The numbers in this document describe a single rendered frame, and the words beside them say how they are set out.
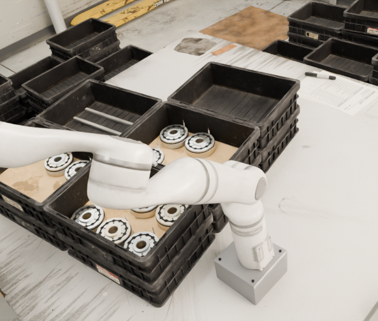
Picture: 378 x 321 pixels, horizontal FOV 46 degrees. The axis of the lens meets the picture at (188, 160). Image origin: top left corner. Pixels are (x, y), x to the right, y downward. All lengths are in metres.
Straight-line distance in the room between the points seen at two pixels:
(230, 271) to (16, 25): 3.87
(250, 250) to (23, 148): 0.68
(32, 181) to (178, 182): 0.93
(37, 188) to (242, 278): 0.77
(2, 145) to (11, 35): 4.05
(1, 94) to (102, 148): 2.26
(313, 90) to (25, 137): 1.51
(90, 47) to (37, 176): 1.61
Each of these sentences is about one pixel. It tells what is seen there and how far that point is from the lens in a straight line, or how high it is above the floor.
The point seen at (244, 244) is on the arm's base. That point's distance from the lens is 1.17.
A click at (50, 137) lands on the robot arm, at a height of 1.44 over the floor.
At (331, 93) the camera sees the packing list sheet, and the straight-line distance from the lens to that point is 2.01.
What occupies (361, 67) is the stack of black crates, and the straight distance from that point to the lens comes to 2.83.
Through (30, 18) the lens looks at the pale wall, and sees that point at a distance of 4.81.
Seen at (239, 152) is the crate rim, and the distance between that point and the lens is 1.37.
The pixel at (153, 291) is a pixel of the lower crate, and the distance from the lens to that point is 1.25.
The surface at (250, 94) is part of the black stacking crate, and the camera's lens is 1.80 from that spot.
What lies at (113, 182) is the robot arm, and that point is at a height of 1.38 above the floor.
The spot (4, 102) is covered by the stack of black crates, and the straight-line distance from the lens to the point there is 2.93.
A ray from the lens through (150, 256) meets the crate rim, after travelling 1.15.
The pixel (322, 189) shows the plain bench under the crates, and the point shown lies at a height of 0.70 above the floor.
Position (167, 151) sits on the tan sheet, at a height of 0.83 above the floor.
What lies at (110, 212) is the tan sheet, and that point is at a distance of 1.42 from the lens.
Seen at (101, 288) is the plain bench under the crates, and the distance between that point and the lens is 1.42.
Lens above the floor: 1.82
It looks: 41 degrees down
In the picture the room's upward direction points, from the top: 11 degrees counter-clockwise
